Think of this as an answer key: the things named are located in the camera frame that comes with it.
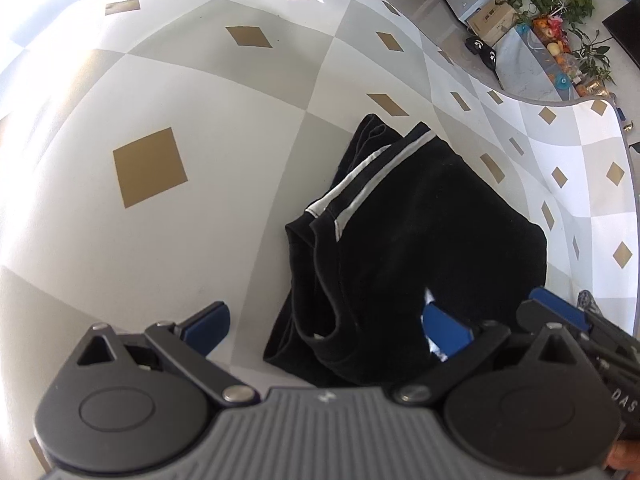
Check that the gold tin can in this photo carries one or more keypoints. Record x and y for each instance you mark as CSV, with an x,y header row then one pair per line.
x,y
590,89

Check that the slim-leaf green houseplant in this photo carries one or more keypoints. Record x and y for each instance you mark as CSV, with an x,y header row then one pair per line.
x,y
592,55

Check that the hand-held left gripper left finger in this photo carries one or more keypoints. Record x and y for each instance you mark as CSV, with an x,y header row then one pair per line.
x,y
207,330

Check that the person's right hand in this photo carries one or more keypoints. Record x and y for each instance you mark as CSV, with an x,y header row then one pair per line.
x,y
625,456

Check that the white paper gift bag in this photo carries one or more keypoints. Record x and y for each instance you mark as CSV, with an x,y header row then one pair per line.
x,y
525,70

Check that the cardboard box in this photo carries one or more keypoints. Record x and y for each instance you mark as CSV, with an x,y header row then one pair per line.
x,y
492,20

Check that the black t-shirt with white stripes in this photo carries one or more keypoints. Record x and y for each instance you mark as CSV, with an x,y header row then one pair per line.
x,y
425,220

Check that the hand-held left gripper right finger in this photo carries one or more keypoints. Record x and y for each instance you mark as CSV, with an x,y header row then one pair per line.
x,y
445,332

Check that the grey white checkered tablecloth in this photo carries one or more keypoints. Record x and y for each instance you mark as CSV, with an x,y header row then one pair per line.
x,y
200,85

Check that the black television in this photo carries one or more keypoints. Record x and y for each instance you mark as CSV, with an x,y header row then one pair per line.
x,y
627,30

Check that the grey doodle-print cloth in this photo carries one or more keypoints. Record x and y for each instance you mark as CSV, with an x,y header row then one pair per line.
x,y
587,300

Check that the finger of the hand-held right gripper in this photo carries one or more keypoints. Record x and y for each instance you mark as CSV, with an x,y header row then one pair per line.
x,y
529,316
557,306

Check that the fruit basket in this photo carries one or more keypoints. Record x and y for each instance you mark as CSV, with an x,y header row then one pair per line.
x,y
552,35

